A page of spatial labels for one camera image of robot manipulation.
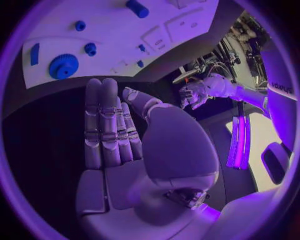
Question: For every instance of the large blue cylinder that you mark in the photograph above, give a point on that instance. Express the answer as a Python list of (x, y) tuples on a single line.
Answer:
[(138, 8)]

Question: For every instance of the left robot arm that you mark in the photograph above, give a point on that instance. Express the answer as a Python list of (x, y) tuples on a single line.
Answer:
[(246, 97)]

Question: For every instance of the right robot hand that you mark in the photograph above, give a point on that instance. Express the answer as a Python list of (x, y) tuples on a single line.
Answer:
[(164, 146)]

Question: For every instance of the blue peg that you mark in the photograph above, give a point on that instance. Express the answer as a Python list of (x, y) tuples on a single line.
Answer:
[(90, 48)]

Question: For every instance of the blue block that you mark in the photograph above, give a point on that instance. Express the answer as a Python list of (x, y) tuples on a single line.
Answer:
[(34, 54)]

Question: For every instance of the blue gear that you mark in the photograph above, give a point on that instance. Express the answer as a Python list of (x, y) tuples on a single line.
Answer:
[(62, 64)]

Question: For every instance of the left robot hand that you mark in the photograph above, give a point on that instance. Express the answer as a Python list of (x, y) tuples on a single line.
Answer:
[(196, 91)]

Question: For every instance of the cluttered workshop bench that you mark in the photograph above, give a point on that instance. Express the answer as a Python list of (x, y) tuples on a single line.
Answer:
[(234, 56)]

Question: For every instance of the small blue plug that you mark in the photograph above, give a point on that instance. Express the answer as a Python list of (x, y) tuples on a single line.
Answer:
[(141, 47), (140, 63), (80, 25)]

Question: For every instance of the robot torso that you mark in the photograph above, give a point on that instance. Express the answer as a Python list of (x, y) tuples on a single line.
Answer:
[(278, 105)]

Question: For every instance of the white task board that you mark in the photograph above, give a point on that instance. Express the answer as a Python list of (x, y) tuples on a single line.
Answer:
[(112, 33)]

